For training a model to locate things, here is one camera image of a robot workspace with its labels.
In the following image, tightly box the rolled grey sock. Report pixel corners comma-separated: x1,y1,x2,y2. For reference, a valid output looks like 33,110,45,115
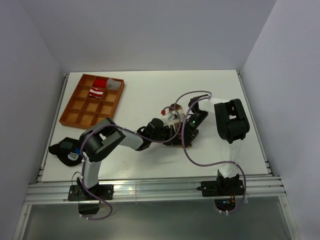
106,78,122,91

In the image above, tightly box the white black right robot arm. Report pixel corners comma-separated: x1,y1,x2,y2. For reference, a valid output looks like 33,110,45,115
181,95,250,195

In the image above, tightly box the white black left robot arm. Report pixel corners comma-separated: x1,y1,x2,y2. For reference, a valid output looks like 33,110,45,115
79,117,181,200

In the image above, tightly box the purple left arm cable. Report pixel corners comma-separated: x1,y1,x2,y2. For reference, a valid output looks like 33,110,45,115
79,106,186,221

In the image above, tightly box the brown wooden compartment tray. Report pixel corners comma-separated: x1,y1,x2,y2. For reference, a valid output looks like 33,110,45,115
59,74,125,130

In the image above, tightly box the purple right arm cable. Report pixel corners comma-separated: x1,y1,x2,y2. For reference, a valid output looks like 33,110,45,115
174,90,247,216

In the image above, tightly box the aluminium front rail frame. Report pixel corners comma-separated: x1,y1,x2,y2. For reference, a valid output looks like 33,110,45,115
23,175,287,205

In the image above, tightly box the rolled red sock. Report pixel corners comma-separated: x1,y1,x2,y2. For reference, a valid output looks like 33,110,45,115
92,79,107,89

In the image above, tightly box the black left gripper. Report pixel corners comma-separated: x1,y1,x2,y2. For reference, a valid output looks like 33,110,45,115
150,124,181,147

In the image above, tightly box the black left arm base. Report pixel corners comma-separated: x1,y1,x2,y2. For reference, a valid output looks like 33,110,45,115
67,184,115,216

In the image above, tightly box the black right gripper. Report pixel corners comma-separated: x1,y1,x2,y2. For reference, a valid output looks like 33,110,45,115
177,110,209,148

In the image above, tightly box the red white striped sock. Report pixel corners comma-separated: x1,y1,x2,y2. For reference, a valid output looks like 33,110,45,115
88,87,104,99

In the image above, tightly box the black patterned sock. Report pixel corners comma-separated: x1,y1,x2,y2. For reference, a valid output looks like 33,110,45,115
48,137,83,167

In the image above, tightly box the brown beige striped sock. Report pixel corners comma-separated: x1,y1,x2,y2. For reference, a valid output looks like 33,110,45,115
166,103,185,147

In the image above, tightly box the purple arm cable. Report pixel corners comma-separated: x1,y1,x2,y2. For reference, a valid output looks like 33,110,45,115
79,106,186,221
174,90,247,216

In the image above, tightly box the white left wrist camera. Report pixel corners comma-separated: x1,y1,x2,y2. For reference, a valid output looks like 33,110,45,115
161,108,178,126

